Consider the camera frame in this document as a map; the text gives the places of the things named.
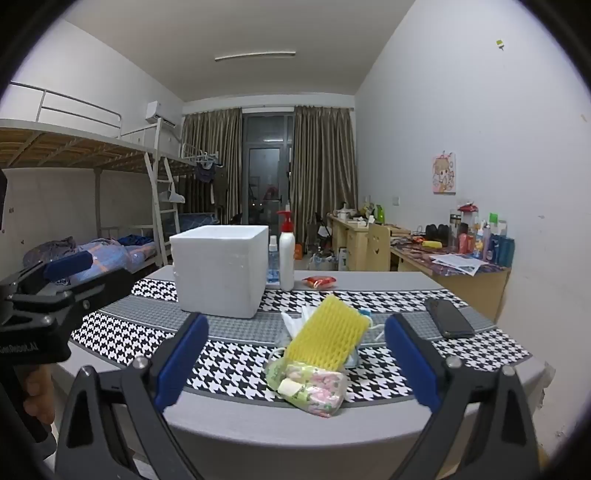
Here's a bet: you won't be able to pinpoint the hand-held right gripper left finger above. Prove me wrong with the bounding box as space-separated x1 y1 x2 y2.
54 313 211 480

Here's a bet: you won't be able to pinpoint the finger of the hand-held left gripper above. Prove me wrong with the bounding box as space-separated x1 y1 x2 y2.
21 267 136 325
0 250 94 304

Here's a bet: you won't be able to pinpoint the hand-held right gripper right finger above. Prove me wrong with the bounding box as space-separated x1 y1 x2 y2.
384 314 542 480

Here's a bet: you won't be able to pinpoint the blue face mask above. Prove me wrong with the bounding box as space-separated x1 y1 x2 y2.
344 308 387 368

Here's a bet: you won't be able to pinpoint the yellow foam net sleeve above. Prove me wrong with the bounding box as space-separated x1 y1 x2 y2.
284 294 372 372

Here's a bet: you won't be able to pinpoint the white foam box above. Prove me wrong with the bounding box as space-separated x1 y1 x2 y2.
169 225 270 319

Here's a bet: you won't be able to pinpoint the floral plastic pouch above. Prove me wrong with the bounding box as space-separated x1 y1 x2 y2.
264 353 349 418

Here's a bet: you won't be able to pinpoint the white plastic bag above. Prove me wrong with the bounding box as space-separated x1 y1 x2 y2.
308 251 339 271
280 305 319 347

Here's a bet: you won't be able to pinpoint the person's left hand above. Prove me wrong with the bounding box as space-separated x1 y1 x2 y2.
22 364 57 425

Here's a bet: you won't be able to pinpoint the blue plaid bedding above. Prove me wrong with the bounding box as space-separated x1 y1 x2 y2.
23 235 160 283

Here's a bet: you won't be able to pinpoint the houndstooth tablecloth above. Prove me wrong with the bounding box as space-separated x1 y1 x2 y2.
69 276 532 403

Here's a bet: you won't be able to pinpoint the black phone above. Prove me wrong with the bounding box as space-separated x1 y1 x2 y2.
424 298 476 340

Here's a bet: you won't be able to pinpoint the long wooden desk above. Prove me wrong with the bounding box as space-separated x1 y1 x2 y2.
389 235 512 324

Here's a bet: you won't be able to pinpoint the white printed papers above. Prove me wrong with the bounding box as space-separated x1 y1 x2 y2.
431 253 488 277

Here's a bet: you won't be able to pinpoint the patterned desk cover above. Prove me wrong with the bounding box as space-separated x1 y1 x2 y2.
390 236 509 278

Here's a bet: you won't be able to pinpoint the wooden chair with smiley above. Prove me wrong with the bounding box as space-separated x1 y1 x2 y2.
367 222 392 273

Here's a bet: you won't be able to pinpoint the red snack packet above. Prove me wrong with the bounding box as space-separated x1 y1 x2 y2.
302 274 338 290

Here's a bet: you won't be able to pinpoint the black headphones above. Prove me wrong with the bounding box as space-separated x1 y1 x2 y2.
425 223 451 247

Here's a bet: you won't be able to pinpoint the small wooden desk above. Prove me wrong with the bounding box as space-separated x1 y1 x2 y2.
327 213 370 271

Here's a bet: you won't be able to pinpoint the clear blue spray bottle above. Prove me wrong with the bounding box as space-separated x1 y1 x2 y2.
267 234 280 286

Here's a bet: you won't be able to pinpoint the group of toiletry bottles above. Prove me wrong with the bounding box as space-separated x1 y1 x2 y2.
449 200 515 267

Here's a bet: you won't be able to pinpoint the white pump bottle red top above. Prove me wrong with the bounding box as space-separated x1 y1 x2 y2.
276 210 296 292

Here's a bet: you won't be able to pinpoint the dark hanging clothes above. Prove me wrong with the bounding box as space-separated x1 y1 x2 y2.
194 157 218 184

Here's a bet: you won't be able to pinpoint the pile of desk clutter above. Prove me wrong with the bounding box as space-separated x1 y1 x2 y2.
335 202 376 226

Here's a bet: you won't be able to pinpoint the brown curtain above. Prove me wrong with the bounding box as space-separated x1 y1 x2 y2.
181 107 243 227
291 105 358 245

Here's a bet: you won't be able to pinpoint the white air conditioner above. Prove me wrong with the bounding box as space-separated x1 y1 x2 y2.
145 102 178 127

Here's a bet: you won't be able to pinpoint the glass balcony door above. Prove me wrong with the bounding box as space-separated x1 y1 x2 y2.
241 115 296 227

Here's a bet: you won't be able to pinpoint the ceiling tube light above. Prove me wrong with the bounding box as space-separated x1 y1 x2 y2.
215 51 296 62

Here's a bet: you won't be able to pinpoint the cartoon wall poster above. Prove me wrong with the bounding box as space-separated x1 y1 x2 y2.
433 151 458 195

